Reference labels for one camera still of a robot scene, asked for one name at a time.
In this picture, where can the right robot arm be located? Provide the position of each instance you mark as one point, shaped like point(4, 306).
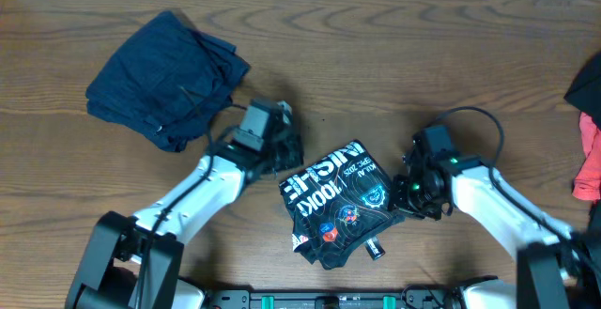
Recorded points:
point(557, 266)

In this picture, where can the black aluminium mounting rail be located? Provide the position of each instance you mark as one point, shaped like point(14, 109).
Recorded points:
point(413, 297)

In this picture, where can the black fabric at right edge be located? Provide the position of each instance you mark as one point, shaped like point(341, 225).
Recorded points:
point(584, 92)

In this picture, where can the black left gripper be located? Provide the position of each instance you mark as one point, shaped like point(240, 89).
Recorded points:
point(292, 143)

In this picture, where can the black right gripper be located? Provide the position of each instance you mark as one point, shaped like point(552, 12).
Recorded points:
point(398, 202)

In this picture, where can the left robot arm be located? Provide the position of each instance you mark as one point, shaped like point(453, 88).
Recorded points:
point(134, 262)

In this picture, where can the folded dark blue garment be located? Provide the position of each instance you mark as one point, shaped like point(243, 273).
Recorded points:
point(166, 82)

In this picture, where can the red cloth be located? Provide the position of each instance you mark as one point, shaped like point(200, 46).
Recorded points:
point(587, 181)

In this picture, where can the black orange patterned sports jersey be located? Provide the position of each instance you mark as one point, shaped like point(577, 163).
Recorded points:
point(338, 204)

